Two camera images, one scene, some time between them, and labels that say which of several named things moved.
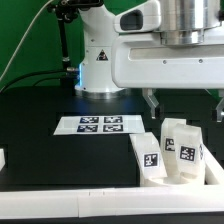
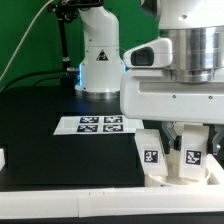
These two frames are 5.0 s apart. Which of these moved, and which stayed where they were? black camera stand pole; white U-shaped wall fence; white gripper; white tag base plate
Moved: white gripper
Stayed: white tag base plate; white U-shaped wall fence; black camera stand pole
